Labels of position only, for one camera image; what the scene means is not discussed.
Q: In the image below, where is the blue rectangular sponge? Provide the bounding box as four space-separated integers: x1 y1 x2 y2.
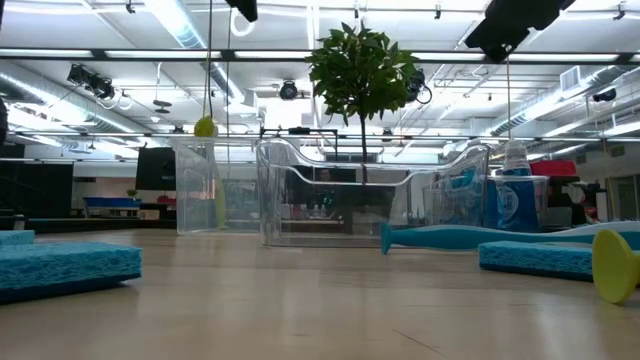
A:
0 229 36 247
0 241 144 305
478 240 597 283

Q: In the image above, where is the blue bench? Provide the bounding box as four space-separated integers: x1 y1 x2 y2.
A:
82 196 142 210

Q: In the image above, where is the black aluminium table frame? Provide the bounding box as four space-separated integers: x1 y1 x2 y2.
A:
0 214 176 235

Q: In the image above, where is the narrow clear plastic bin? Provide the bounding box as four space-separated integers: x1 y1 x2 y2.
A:
483 174 550 234

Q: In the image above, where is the clear bin with curved rim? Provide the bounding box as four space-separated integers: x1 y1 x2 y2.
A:
255 138 491 249

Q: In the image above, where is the tall clear plastic bin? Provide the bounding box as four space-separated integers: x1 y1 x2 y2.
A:
172 137 264 236

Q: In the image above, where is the black partition panel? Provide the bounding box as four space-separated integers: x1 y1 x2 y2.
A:
0 144 75 219

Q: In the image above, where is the person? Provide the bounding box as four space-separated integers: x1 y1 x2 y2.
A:
314 168 337 211

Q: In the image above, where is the black spotlight cluster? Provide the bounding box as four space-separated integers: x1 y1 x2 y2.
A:
67 63 117 101

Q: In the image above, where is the long black horizontal beam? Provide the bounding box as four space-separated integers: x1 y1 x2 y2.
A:
0 47 640 64

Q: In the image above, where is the yellow-green dish brush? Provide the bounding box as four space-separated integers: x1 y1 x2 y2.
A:
193 115 229 232
591 229 640 305

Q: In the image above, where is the round black lamp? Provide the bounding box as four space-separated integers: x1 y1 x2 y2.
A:
278 79 300 102

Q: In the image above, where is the blue dish brush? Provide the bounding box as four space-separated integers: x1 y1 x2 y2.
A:
380 219 640 256

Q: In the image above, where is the black hanging cable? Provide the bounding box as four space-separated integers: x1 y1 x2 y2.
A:
206 0 215 121

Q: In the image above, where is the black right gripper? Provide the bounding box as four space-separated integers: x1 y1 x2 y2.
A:
464 0 576 64

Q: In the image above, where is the black speaker box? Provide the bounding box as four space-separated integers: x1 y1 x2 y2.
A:
135 146 177 192

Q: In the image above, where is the green plant in black pot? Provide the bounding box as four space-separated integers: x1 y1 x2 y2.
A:
305 20 420 236

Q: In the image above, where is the red box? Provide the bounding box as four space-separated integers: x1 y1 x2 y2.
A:
529 159 577 177

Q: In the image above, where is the silver ventilation duct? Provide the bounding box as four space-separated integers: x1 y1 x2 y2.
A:
144 0 261 117
0 72 151 134
489 64 640 137

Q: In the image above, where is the white hanging ring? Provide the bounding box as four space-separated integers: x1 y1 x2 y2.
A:
229 14 256 38

